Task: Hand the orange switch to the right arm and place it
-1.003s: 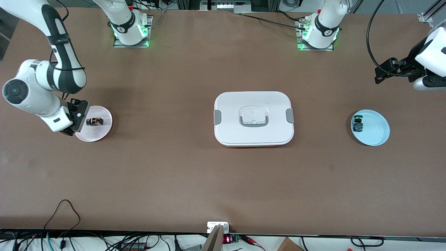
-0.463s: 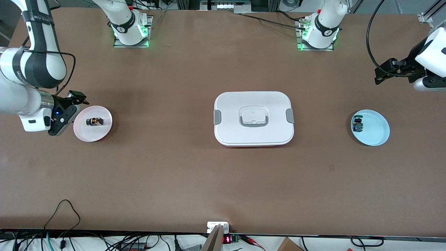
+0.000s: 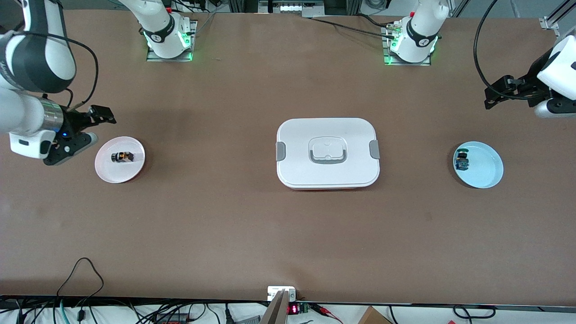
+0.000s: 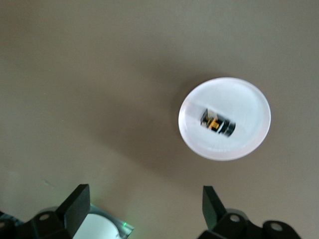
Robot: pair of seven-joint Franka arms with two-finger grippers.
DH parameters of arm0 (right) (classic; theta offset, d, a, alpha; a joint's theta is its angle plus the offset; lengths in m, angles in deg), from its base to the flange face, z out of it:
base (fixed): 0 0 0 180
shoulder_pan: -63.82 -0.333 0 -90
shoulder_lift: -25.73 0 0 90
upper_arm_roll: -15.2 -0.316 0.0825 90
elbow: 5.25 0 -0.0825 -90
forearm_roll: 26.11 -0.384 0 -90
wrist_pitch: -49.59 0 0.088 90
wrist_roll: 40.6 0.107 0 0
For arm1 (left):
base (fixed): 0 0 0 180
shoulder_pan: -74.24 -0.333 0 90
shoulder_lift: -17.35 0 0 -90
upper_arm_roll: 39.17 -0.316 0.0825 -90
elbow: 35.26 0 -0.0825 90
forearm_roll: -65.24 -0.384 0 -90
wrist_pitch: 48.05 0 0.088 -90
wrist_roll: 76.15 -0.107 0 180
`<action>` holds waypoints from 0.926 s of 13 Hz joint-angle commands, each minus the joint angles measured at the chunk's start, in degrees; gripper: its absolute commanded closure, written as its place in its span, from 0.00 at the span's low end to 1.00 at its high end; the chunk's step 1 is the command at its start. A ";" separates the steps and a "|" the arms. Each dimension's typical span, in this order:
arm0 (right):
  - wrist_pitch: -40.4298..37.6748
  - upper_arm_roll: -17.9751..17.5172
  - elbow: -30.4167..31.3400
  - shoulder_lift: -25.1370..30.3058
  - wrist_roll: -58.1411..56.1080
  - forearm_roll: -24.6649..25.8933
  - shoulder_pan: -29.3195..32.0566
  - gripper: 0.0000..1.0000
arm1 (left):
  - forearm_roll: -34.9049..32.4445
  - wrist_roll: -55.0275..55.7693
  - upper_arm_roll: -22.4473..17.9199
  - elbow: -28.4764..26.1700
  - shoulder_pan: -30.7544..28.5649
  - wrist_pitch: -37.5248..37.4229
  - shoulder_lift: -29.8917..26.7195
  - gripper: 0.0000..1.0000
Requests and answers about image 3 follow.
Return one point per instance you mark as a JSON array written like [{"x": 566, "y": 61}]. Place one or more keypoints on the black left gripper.
[{"x": 529, "y": 88}]

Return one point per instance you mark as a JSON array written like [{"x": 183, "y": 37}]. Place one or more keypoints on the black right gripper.
[{"x": 73, "y": 123}]

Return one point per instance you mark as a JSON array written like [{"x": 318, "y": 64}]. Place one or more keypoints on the orange black push switch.
[{"x": 122, "y": 157}]

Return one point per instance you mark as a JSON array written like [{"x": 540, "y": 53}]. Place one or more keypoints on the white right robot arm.
[{"x": 27, "y": 67}]

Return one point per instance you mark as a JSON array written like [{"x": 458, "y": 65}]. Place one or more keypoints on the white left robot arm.
[{"x": 418, "y": 36}]

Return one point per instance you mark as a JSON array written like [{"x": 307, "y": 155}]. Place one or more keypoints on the pink round plate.
[{"x": 112, "y": 173}]

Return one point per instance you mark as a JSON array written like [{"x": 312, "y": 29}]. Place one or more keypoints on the light blue round plate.
[{"x": 483, "y": 168}]

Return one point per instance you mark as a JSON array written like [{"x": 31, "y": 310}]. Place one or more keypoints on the white lidded lunch box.
[{"x": 327, "y": 173}]

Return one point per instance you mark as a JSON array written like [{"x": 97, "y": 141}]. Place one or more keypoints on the white mounting block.
[{"x": 272, "y": 291}]

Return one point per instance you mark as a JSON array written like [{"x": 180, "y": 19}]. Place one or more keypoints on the brown cardboard box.
[{"x": 372, "y": 317}]

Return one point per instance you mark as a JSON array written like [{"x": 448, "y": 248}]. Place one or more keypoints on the aluminium profile bar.
[{"x": 276, "y": 310}]

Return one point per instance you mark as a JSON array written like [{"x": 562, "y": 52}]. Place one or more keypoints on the red digit display module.
[{"x": 293, "y": 309}]

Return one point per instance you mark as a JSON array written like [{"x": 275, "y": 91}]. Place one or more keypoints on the red alligator clip lead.
[{"x": 326, "y": 311}]

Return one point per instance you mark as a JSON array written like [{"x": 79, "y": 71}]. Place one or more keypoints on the green blue push switch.
[{"x": 462, "y": 159}]

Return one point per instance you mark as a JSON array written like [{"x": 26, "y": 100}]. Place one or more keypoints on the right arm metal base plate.
[{"x": 155, "y": 58}]

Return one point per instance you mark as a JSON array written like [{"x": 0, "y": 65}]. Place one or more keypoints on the aluminium corner bracket rail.
[{"x": 550, "y": 22}]

